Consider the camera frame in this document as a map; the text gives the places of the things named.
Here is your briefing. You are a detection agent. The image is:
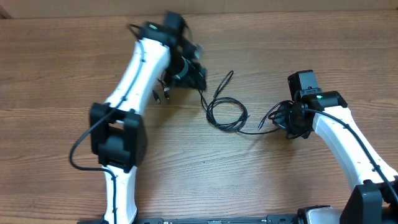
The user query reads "black usb cable silver plug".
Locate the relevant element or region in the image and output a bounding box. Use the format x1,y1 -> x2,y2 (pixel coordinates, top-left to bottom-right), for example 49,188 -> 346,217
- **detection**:
157,72 -> 170,100

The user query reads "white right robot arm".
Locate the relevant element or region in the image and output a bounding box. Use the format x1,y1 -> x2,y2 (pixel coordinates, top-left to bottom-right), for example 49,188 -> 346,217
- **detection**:
268,70 -> 397,223

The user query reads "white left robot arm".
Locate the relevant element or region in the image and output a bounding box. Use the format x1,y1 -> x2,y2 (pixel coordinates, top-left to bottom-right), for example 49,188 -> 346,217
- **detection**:
89,11 -> 206,223

